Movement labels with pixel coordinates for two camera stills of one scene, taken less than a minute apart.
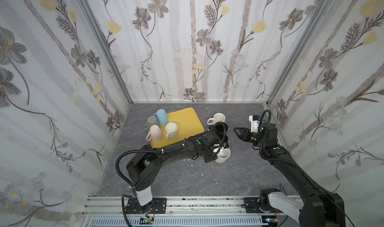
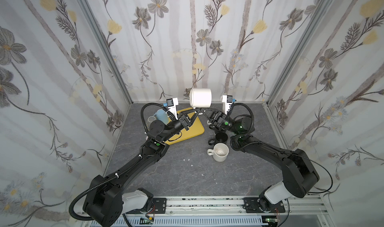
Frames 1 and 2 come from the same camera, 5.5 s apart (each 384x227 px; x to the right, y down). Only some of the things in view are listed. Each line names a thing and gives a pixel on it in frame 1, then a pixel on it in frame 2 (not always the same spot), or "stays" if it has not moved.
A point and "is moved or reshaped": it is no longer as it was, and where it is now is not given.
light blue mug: x=162 y=116 stays
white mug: x=171 y=128 is moved or reshaped
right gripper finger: x=244 y=133 → x=214 y=113
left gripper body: x=208 y=155 → x=174 y=128
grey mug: x=152 y=120 stays
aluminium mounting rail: x=176 y=207 stays
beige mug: x=223 y=155 stays
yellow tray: x=188 y=125 stays
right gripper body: x=249 y=134 → x=216 y=117
